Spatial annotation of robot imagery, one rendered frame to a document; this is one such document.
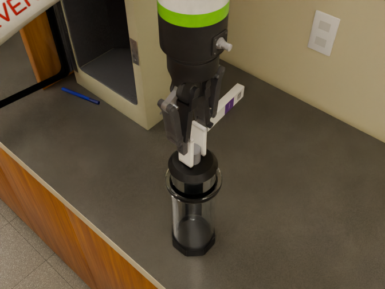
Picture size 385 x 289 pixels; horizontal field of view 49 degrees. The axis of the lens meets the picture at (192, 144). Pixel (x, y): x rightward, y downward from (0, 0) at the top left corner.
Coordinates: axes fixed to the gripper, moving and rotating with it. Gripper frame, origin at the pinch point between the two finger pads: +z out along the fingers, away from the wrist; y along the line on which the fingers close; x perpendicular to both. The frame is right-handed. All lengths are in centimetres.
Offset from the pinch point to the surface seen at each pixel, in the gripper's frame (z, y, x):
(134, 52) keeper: 5.4, 17.1, 33.1
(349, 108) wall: 28, 60, -8
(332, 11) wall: 2, 60, 5
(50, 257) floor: 125, -11, 78
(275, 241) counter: 31.2, 11.4, -15.3
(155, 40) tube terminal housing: 4.2, 22.8, 31.5
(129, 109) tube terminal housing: 27, 17, 38
